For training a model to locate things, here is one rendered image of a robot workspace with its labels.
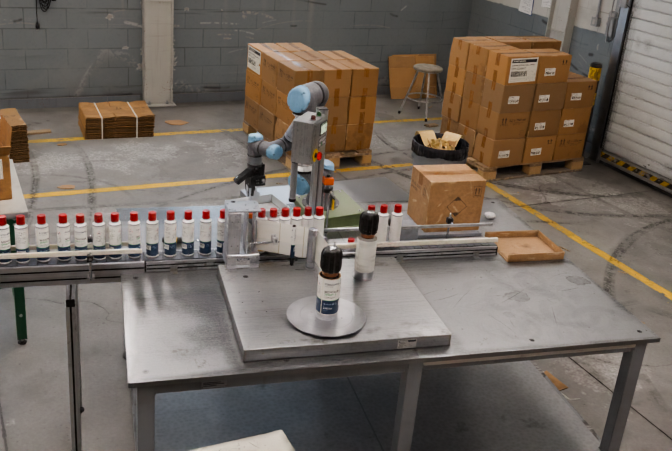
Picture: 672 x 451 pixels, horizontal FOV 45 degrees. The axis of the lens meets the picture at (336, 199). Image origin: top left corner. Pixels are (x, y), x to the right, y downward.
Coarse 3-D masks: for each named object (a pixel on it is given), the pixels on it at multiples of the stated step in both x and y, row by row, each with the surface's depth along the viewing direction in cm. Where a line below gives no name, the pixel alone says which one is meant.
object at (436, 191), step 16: (416, 176) 412; (432, 176) 403; (448, 176) 405; (464, 176) 407; (480, 176) 409; (416, 192) 413; (432, 192) 398; (448, 192) 400; (464, 192) 403; (480, 192) 406; (416, 208) 413; (432, 208) 401; (448, 208) 404; (464, 208) 407; (480, 208) 409; (432, 224) 405
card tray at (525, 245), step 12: (504, 240) 409; (516, 240) 410; (528, 240) 411; (540, 240) 412; (504, 252) 395; (516, 252) 396; (528, 252) 398; (540, 252) 399; (552, 252) 391; (564, 252) 393
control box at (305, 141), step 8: (312, 112) 362; (296, 120) 348; (304, 120) 349; (320, 120) 354; (296, 128) 349; (304, 128) 348; (312, 128) 347; (296, 136) 350; (304, 136) 349; (312, 136) 348; (320, 136) 356; (296, 144) 352; (304, 144) 350; (312, 144) 350; (296, 152) 353; (304, 152) 352; (312, 152) 351; (296, 160) 354; (304, 160) 353; (312, 160) 352
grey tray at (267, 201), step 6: (240, 198) 419; (246, 198) 420; (258, 198) 424; (264, 198) 426; (270, 198) 428; (276, 198) 424; (258, 204) 425; (264, 204) 426; (270, 204) 426; (276, 204) 425; (282, 204) 419
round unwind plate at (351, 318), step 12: (300, 300) 323; (312, 300) 323; (288, 312) 313; (300, 312) 314; (312, 312) 315; (348, 312) 317; (360, 312) 318; (300, 324) 306; (312, 324) 306; (324, 324) 307; (336, 324) 308; (348, 324) 309; (360, 324) 309; (324, 336) 300; (336, 336) 300
